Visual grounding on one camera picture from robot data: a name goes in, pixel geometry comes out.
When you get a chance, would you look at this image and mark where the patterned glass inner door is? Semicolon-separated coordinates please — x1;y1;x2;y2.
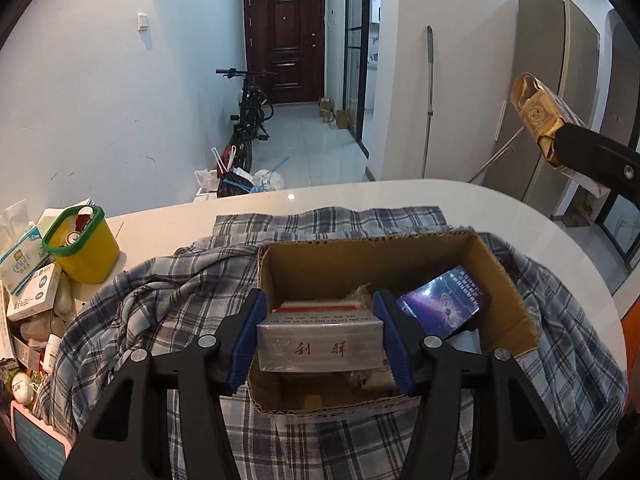
597;192;640;276

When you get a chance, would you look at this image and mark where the white blue flat box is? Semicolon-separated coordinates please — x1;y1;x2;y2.
6;262;62;322

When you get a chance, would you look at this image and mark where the black bicycle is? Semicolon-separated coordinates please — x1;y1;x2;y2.
216;67;278;198

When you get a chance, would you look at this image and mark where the dark brown entrance door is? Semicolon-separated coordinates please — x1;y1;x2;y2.
243;0;326;106

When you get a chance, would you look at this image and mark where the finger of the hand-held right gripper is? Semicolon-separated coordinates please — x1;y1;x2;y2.
555;122;640;193

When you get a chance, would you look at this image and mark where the grey mop handle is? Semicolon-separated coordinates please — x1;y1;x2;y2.
421;26;435;179

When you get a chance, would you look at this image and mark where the dark blue cigarette box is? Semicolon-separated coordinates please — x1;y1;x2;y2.
397;266;493;340

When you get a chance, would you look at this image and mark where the pink cased tablet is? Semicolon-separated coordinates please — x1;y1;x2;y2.
10;402;71;480

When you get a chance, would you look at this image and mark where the yellow bin with green rim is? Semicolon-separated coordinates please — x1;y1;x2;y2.
41;205;121;285

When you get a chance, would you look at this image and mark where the red white cigarette box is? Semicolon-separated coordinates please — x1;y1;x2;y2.
257;301;386;373

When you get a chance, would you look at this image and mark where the black framed glass sliding door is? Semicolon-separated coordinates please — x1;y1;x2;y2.
342;0;383;141

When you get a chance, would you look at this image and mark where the white round jar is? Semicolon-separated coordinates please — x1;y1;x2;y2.
10;369;37;405

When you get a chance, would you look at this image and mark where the blue white plastic bag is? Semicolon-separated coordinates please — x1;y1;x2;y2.
252;170;286;193

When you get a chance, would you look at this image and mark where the blue plaid cloth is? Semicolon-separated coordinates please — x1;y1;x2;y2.
32;205;628;480

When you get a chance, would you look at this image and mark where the gold cigarette box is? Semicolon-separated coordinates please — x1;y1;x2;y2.
510;72;610;197

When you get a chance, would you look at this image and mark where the blue white tissue pack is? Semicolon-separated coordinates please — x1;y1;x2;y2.
0;230;53;295

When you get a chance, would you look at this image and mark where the leaning wooden stick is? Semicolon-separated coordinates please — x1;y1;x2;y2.
467;102;523;183

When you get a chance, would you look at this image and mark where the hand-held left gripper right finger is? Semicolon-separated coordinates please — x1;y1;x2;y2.
372;289;581;480

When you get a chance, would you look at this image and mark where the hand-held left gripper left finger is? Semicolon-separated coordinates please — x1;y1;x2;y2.
59;289;269;480

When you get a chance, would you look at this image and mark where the beige refrigerator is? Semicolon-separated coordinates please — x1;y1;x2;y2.
482;0;601;206

